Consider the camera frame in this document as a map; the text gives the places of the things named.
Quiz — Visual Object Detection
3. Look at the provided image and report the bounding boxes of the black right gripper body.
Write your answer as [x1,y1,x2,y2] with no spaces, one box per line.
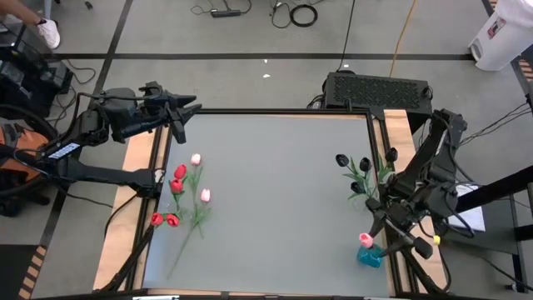
[365,195,420,238]

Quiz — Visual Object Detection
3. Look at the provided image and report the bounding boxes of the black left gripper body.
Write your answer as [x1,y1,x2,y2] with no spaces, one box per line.
[138,81,181,123]

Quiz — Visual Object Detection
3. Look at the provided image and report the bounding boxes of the clear glass vase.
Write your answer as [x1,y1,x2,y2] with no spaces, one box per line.
[352,189,378,213]
[166,202,195,226]

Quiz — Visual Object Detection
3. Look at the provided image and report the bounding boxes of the blue glass vase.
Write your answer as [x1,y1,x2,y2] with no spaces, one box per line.
[356,244,386,269]

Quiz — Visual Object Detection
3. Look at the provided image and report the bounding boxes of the white paper booklet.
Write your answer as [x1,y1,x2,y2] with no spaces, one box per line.
[447,182,487,233]

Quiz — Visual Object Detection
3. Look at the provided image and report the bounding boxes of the black power strip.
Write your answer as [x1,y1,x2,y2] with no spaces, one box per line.
[210,8,242,18]

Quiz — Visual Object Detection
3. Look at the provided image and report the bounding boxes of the black diagonal beam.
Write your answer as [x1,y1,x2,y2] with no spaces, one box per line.
[453,165,533,224]

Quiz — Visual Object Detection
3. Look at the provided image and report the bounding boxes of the grey side table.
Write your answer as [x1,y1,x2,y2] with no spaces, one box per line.
[432,177,524,256]

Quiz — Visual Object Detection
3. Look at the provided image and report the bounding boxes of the black perforated computer case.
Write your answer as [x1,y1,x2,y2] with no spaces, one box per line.
[322,71,434,126]

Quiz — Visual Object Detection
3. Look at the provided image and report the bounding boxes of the white sneaker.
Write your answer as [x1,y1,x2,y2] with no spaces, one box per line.
[37,18,62,50]

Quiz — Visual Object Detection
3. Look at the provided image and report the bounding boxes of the black electronics rack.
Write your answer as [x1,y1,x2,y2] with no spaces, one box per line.
[0,21,75,120]

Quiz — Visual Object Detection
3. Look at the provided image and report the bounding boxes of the orange shop vacuum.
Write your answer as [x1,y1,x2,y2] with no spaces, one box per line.
[0,103,63,218]

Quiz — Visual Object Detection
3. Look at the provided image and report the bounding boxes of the person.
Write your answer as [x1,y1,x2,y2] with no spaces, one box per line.
[0,0,62,50]

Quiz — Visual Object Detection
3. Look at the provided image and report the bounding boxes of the white bin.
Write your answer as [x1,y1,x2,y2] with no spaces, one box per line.
[468,0,533,73]

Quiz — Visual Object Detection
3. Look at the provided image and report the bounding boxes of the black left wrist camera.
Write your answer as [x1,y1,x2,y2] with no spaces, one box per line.
[170,118,187,145]

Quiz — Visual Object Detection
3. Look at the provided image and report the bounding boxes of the coiled black cable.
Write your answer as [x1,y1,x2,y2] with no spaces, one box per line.
[270,0,320,29]

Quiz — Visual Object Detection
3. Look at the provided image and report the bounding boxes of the black floor cables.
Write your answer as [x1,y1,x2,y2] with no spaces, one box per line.
[462,102,533,145]

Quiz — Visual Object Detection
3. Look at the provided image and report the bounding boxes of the yellow cable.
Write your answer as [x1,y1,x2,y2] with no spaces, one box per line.
[388,0,418,79]

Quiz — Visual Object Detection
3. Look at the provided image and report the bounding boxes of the long black cable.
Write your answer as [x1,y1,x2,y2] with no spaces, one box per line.
[336,0,358,73]

